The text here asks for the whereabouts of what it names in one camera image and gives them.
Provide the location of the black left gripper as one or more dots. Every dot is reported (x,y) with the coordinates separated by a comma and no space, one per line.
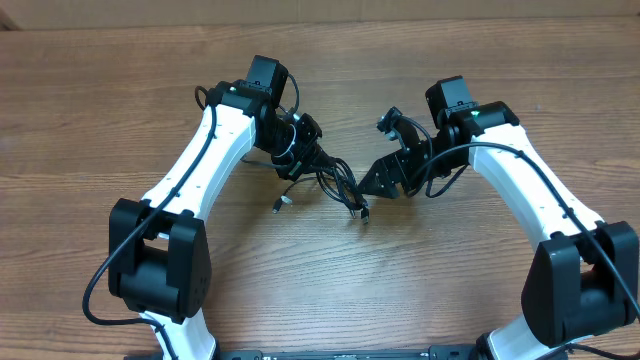
(304,156)

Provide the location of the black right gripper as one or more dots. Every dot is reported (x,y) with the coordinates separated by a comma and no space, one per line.
(400,168)

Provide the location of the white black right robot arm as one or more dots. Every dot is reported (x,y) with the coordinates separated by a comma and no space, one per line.
(583,279)

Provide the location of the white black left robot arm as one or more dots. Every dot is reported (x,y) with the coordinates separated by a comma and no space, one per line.
(158,268)

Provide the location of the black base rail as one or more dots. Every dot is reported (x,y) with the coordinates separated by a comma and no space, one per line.
(350,354)

